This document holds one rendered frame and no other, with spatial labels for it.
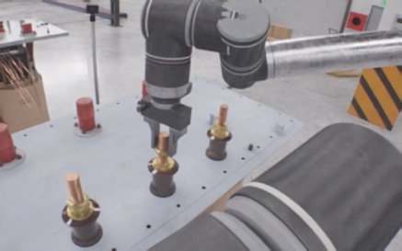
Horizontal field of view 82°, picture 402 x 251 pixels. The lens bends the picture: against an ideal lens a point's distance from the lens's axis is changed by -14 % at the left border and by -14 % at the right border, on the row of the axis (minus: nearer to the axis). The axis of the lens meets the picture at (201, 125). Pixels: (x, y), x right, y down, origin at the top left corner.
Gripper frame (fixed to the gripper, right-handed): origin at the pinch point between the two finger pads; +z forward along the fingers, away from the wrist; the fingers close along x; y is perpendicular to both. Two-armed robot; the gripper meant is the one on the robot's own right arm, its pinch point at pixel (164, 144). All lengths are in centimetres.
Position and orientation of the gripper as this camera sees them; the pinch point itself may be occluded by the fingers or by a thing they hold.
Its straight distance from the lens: 74.2
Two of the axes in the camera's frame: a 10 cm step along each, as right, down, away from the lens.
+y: -5.0, 4.0, -7.7
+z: -1.1, 8.5, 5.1
